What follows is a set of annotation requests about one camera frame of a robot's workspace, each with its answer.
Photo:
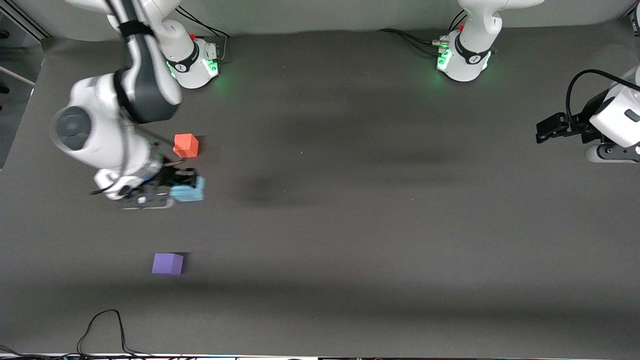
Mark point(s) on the light blue foam block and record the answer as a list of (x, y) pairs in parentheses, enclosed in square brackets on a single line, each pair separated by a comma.
[(190, 192)]

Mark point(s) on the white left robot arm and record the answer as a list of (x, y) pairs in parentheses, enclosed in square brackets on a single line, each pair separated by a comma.
[(472, 30)]

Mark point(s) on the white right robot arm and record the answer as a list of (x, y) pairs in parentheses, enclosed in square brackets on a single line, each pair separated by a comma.
[(100, 125)]

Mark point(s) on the orange foam block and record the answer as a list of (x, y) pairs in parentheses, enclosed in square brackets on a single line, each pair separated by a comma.
[(185, 145)]

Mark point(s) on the purple foam block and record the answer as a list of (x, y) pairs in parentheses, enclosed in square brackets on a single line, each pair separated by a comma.
[(167, 264)]

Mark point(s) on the dark grey table mat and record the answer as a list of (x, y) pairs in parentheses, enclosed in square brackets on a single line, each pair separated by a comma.
[(350, 250)]

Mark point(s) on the aluminium frame bar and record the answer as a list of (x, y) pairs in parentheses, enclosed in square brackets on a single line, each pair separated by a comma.
[(25, 22)]

